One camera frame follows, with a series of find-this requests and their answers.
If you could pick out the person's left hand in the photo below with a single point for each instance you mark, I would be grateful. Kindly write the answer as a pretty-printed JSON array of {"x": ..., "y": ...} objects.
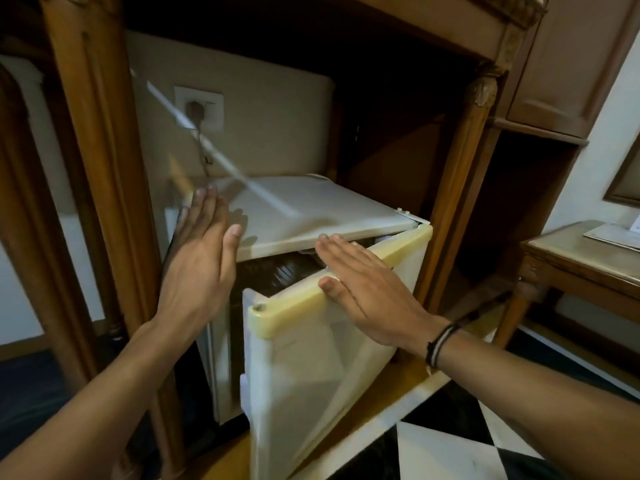
[{"x": 195, "y": 274}]

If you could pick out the person's right hand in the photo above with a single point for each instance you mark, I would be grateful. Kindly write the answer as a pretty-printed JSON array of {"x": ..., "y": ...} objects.
[{"x": 380, "y": 299}]

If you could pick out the person's left thumb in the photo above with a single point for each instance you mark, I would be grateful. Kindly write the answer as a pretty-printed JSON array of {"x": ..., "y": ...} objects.
[{"x": 231, "y": 254}]

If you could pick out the person's right thumb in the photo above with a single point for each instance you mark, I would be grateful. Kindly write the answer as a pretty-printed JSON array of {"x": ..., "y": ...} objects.
[{"x": 334, "y": 290}]

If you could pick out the white mini fridge door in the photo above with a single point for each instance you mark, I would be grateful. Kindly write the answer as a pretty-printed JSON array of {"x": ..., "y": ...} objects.
[{"x": 305, "y": 374}]

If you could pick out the person's left forearm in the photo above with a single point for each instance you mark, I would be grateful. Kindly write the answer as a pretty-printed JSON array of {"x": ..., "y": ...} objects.
[{"x": 85, "y": 409}]

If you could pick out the person's right forearm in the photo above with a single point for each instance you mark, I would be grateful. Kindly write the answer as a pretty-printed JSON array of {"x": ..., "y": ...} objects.
[{"x": 530, "y": 394}]

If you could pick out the white mini fridge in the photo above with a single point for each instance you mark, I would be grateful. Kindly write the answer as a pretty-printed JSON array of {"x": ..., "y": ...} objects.
[{"x": 310, "y": 209}]

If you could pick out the black and white wristband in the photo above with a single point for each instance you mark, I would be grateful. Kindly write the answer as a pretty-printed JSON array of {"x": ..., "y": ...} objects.
[{"x": 440, "y": 347}]

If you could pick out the dark power plug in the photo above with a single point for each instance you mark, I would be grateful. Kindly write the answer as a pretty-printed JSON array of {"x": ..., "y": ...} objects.
[{"x": 195, "y": 111}]

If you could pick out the wooden side table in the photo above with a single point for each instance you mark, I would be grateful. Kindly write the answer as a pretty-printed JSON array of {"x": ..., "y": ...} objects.
[{"x": 575, "y": 269}]

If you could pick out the white paper sheet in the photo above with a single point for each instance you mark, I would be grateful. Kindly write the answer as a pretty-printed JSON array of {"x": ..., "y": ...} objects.
[{"x": 612, "y": 235}]

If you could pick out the white wall socket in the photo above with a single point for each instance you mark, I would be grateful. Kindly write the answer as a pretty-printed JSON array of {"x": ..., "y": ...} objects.
[{"x": 212, "y": 102}]

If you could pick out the wooden wall frame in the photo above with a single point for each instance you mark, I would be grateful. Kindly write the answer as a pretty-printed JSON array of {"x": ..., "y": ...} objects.
[{"x": 625, "y": 187}]

